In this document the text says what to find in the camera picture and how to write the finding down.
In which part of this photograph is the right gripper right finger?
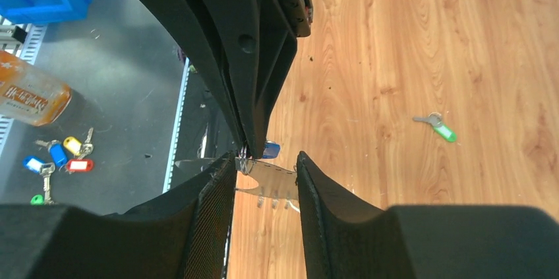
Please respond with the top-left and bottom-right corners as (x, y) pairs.
(296, 152), (558, 278)

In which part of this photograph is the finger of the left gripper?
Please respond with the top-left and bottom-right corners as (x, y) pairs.
(202, 0), (297, 159)
(139, 0), (251, 154)

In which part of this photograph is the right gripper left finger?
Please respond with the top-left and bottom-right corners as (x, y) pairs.
(1, 152), (237, 278)

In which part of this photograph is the metal split keyring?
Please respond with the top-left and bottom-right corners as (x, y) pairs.
(236, 146), (254, 175)

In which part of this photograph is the key with blue tag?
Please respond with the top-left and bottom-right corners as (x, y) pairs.
(262, 140), (281, 159)

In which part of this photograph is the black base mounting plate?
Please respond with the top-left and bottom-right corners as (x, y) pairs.
(175, 71), (235, 161)

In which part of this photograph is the spare red tag key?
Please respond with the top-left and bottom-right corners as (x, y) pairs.
(65, 158), (94, 173)

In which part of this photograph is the spare yellow tag key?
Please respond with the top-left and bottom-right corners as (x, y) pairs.
(63, 127), (94, 160)

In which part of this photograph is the key with green tag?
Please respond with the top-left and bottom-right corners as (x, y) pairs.
(412, 112), (457, 142)

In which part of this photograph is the spare green tag key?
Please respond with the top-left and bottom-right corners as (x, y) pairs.
(30, 195), (55, 205)

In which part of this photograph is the spare light blue tag key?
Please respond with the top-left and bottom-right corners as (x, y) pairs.
(22, 156), (56, 199)

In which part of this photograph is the orange drink bottle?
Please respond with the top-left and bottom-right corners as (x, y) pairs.
(1, 50), (73, 127)

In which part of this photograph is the white slotted cable duct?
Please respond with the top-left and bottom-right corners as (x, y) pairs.
(162, 57), (191, 193)

